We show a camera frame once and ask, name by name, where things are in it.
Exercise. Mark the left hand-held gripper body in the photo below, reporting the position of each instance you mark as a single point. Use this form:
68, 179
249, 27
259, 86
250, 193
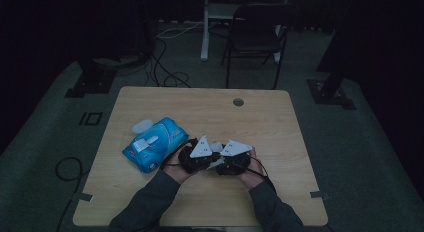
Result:
200, 152

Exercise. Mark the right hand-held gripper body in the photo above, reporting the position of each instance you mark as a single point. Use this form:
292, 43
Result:
235, 155

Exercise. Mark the white wet wipe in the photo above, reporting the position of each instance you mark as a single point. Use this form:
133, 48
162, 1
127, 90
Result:
216, 147

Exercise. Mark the blue wet wipes pack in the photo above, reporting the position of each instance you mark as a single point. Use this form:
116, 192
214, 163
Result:
156, 145

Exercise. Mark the person's right hand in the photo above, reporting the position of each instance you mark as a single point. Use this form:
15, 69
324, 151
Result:
251, 173

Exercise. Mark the person's left hand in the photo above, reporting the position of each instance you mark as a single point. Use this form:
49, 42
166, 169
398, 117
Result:
176, 168

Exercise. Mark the grey tape strip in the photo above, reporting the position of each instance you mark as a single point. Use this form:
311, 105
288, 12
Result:
81, 196
319, 194

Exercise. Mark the black stand base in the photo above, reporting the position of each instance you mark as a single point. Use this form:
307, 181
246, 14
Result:
91, 80
328, 93

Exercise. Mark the black folding chair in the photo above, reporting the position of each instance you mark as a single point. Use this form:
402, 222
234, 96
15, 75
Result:
256, 38

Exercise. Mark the white desk frame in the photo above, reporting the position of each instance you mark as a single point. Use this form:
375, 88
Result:
206, 32

